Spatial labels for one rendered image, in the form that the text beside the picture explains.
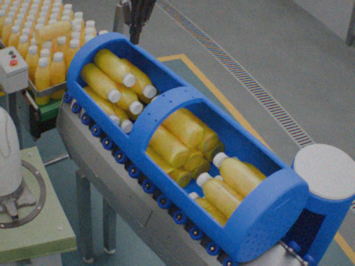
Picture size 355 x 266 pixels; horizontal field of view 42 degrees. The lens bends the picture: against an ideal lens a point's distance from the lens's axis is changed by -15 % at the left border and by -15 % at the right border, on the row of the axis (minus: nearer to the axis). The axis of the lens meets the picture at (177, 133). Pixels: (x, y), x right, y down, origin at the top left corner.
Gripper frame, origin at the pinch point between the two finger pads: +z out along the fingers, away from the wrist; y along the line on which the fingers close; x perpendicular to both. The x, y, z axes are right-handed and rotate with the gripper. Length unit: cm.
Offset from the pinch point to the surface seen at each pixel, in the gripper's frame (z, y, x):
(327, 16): 119, 366, 146
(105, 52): 14.2, -1.0, 14.4
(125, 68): 14.6, -0.4, 2.5
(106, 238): 119, 4, 17
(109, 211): 97, 5, 15
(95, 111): 23.3, -14.1, -2.5
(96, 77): 19.2, -7.2, 9.0
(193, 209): 23, -14, -50
